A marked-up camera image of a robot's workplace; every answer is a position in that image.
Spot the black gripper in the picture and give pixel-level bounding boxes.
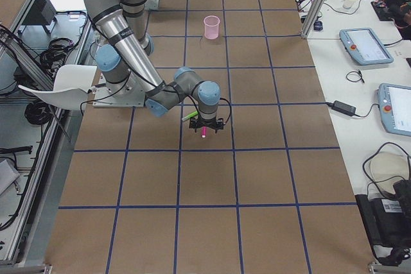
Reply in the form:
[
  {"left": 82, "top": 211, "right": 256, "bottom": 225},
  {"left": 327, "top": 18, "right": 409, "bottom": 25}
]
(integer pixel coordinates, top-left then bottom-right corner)
[{"left": 189, "top": 117, "right": 224, "bottom": 134}]

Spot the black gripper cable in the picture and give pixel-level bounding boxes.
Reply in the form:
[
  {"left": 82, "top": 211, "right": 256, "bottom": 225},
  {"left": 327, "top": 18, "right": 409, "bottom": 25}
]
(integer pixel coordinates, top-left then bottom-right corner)
[{"left": 189, "top": 94, "right": 232, "bottom": 127}]

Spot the pink marker pen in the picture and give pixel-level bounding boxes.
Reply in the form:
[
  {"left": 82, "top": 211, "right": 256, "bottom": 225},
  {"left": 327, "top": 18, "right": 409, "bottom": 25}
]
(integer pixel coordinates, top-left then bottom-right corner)
[{"left": 201, "top": 126, "right": 207, "bottom": 138}]

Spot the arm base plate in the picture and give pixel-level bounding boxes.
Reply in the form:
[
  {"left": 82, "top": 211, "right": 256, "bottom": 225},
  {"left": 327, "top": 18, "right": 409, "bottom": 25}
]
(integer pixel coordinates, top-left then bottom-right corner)
[
  {"left": 92, "top": 73, "right": 145, "bottom": 108},
  {"left": 144, "top": 0, "right": 160, "bottom": 11}
]

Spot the green marker pen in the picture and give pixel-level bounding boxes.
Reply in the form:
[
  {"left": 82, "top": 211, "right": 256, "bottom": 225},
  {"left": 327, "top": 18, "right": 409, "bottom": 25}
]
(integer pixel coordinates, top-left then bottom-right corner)
[{"left": 181, "top": 111, "right": 198, "bottom": 122}]

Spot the lower teach pendant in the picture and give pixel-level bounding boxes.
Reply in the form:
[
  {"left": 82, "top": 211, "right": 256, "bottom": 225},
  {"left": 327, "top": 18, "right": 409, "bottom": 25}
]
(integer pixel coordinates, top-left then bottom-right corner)
[{"left": 377, "top": 83, "right": 410, "bottom": 136}]

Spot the black case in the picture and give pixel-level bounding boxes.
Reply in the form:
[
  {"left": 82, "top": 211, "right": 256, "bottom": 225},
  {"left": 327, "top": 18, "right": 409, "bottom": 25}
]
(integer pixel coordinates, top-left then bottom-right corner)
[{"left": 355, "top": 180, "right": 410, "bottom": 266}]

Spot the upper teach pendant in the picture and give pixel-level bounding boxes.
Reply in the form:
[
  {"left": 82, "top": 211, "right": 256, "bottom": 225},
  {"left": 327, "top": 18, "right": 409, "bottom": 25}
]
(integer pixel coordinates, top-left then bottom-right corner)
[{"left": 339, "top": 28, "right": 394, "bottom": 65}]

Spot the black power adapter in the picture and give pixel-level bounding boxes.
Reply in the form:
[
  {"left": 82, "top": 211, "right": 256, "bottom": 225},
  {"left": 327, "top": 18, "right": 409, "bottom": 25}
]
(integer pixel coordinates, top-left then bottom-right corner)
[{"left": 326, "top": 100, "right": 356, "bottom": 117}]

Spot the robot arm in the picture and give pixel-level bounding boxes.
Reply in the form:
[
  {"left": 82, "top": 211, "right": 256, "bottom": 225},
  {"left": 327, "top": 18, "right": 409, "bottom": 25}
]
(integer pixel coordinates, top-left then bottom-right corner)
[{"left": 84, "top": 0, "right": 225, "bottom": 131}]

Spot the pink mesh cup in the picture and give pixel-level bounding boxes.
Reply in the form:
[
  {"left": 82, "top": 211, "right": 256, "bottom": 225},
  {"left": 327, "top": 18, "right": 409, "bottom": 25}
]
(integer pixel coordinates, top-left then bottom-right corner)
[{"left": 203, "top": 15, "right": 220, "bottom": 40}]

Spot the teach pendant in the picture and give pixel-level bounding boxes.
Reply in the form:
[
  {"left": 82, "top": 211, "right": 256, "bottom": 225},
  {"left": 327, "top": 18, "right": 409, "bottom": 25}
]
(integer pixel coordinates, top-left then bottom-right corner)
[
  {"left": 339, "top": 28, "right": 394, "bottom": 65},
  {"left": 377, "top": 83, "right": 410, "bottom": 136}
]

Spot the white plastic chair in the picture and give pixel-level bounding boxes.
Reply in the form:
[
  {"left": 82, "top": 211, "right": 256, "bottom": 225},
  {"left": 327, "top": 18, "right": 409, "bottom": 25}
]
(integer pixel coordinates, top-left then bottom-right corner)
[{"left": 19, "top": 64, "right": 97, "bottom": 112}]

